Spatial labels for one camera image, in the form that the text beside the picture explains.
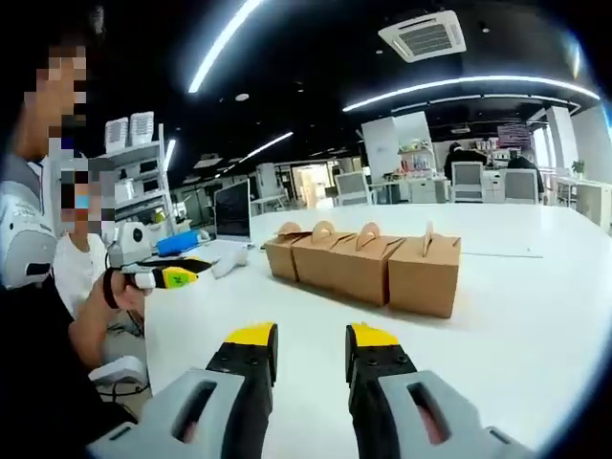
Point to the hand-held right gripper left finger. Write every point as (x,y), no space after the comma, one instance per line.
(205,397)

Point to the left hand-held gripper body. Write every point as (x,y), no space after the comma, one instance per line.
(131,244)

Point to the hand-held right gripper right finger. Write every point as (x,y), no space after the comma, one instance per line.
(397,382)

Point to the brown paper box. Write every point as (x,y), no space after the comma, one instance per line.
(363,277)
(423,282)
(318,263)
(281,258)

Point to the blue box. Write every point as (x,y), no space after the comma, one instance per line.
(177,244)

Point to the person's left hand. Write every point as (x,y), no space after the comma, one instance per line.
(126,299)

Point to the white cloth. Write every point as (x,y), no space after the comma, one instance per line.
(229,263)

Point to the silver laptop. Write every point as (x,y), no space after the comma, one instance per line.
(233,210)

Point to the white metal shelf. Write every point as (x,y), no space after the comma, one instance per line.
(143,162)

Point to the white chair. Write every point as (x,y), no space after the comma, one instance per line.
(119,370)

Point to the white grey worn device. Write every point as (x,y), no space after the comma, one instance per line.
(26,225)

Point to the stack of white bins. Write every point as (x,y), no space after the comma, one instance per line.
(117,136)
(142,126)

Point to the short ceiling light strip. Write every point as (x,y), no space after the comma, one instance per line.
(268,146)

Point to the person's head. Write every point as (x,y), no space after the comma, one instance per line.
(28,143)

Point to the ceiling smoke detector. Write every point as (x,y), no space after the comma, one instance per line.
(242,96)

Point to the grey office chair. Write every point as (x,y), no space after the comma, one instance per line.
(351,186)
(467,179)
(521,184)

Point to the straight ceiling light strip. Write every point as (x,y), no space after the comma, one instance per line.
(217,48)

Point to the shelf with colourful goods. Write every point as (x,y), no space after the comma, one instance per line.
(416,160)

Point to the potted plant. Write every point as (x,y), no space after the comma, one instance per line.
(578,167)

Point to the curved ceiling light strip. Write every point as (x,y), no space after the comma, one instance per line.
(468,82)

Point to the ceiling air conditioner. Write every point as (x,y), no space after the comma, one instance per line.
(423,37)

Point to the purple wall screen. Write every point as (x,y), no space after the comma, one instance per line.
(514,135)

